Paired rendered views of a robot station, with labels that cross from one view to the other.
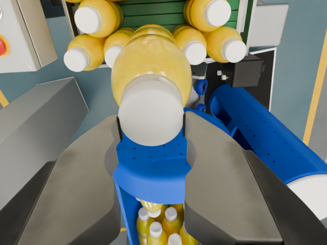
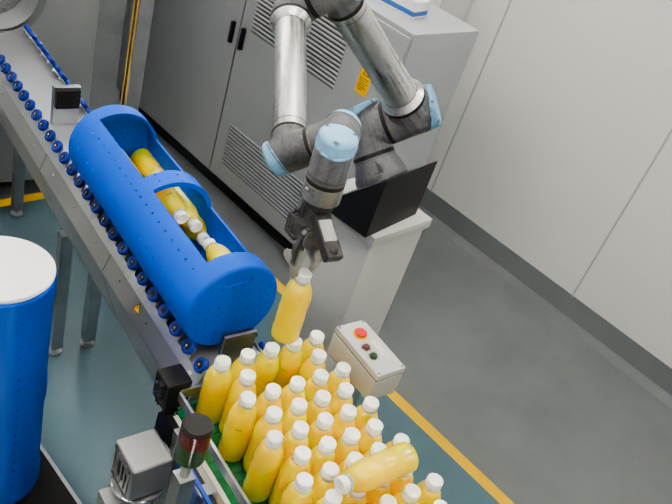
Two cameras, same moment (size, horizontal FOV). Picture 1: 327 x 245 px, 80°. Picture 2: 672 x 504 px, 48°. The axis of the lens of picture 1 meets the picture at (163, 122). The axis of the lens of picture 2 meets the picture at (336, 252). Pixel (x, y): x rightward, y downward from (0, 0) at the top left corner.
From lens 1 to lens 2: 1.69 m
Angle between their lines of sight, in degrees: 40
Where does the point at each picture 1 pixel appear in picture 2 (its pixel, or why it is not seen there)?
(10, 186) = not seen: hidden behind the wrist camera
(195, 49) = (250, 355)
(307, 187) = (22, 285)
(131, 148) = (262, 289)
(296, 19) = not seen: outside the picture
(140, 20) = not seen: hidden behind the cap
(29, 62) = (341, 329)
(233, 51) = (225, 360)
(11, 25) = (355, 344)
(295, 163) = (32, 315)
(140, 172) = (260, 270)
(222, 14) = (246, 374)
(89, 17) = (318, 355)
